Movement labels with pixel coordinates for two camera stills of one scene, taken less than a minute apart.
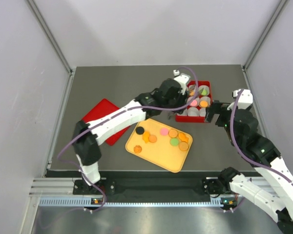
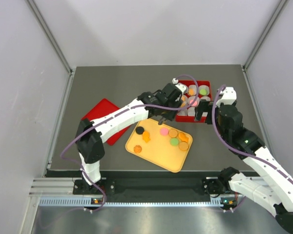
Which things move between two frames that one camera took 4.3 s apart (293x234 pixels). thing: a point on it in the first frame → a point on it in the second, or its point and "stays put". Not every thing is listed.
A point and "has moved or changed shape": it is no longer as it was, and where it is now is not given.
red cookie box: (199, 95) stays put
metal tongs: (172, 114) → (160, 122)
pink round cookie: (194, 103) stays put
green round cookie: (174, 142) stays put
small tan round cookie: (152, 138) has moved or changed shape
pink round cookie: (164, 131) stays put
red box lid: (102, 109) stays put
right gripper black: (213, 108) → (204, 106)
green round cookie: (204, 92) stays put
